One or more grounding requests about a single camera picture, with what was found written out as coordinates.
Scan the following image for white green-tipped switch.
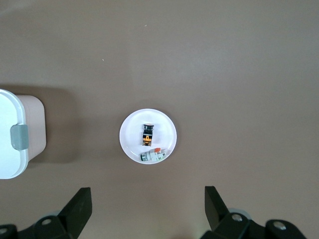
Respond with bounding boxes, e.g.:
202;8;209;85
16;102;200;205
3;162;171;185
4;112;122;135
139;147;167;164

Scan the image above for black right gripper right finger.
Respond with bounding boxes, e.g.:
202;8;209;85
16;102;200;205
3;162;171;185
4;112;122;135
203;185;265;239

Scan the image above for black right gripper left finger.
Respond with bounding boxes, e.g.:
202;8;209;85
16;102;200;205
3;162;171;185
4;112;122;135
18;187;93;239

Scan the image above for grey box latch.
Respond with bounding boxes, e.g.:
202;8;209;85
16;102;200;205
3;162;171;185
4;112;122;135
10;124;28;151

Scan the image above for black orange push-button switch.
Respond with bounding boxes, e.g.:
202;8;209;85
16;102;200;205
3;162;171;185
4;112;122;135
142;123;156;147

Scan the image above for white lidded storage box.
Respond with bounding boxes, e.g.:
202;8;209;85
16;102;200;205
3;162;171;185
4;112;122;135
0;89;47;180

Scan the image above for pink round plate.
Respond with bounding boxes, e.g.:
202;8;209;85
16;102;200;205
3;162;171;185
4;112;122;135
119;108;177;164

